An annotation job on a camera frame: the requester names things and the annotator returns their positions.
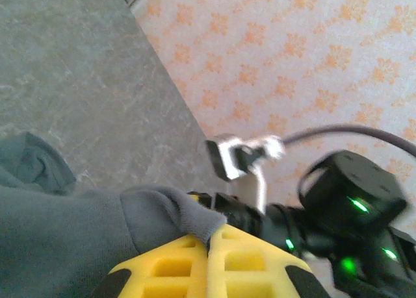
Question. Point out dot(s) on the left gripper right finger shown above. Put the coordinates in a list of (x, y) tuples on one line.
[(217, 268)]

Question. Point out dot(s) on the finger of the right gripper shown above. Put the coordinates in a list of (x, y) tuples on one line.
[(216, 204)]

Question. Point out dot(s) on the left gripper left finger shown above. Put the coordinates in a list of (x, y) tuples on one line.
[(195, 278)]

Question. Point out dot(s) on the grey t-shirt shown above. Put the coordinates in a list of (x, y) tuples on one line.
[(65, 230)]

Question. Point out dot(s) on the silver camera mount bracket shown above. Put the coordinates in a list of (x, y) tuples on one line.
[(227, 155)]

